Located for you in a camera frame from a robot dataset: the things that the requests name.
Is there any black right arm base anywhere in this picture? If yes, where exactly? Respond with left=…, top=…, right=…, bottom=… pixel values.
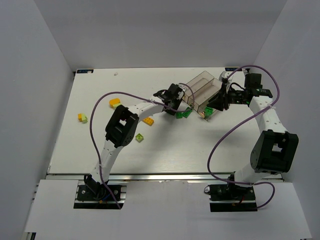
left=203, top=183, right=258, bottom=213

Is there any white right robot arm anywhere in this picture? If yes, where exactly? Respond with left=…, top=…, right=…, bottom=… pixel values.
left=208, top=71, right=299, bottom=188

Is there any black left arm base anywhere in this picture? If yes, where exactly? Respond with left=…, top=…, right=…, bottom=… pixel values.
left=73, top=184, right=127, bottom=210

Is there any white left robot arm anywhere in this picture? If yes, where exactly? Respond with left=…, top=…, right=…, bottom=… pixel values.
left=84, top=83, right=185, bottom=201

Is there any green square lego brick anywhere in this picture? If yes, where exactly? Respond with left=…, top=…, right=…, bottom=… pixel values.
left=175, top=112, right=184, bottom=119

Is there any green stacked lego brick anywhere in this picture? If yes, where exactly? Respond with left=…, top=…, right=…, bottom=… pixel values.
left=182, top=109, right=192, bottom=118

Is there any clear three-compartment plastic container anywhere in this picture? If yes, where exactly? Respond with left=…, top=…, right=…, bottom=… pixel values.
left=181, top=71, right=222, bottom=121

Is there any orange flat lego brick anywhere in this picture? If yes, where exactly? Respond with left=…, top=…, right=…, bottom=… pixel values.
left=142, top=117, right=155, bottom=126

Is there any lime square lego brick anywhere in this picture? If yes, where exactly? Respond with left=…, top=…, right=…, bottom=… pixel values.
left=135, top=133, right=144, bottom=143

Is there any orange rounded lego brick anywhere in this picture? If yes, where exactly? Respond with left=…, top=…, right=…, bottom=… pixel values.
left=109, top=98, right=121, bottom=108

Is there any pale green small lego brick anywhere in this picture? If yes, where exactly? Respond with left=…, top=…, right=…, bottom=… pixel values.
left=81, top=115, right=88, bottom=124

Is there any orange small lego brick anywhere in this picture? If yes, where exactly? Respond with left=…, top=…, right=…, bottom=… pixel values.
left=77, top=113, right=84, bottom=122

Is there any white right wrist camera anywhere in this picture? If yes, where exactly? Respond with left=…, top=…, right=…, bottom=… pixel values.
left=218, top=71, right=233, bottom=87

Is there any aluminium front rail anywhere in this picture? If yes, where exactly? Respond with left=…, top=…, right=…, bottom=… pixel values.
left=46, top=171, right=285, bottom=183

